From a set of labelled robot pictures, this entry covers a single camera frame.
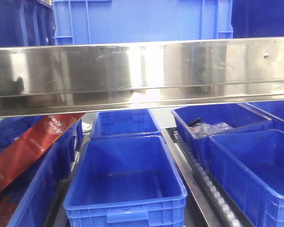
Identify clear plastic bags in bin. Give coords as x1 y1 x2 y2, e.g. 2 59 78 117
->
188 118 233 139

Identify steel lane divider left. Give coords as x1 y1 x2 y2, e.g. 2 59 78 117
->
43 135 89 227

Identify blue crate upper shelf right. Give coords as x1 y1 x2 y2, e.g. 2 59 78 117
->
231 0 284 38

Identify blue crate shelf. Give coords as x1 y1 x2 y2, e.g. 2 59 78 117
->
52 0 233 45
0 0 55 47
231 0 284 38

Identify blue crate upper shelf centre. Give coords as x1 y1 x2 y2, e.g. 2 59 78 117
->
52 0 233 45

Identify red cardboard box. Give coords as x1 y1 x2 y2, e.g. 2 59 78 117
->
0 113 84 192

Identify white roller track rail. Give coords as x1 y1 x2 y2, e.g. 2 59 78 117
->
173 131 244 227

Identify stainless steel shelf beam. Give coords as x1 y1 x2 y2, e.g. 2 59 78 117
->
0 37 284 118

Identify blue bin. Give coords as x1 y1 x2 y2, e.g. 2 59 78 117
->
63 136 187 227
0 120 84 227
209 130 284 227
245 100 284 132
171 104 273 169
89 109 161 140

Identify blue crate upper shelf left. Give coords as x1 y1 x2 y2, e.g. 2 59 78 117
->
0 0 55 47

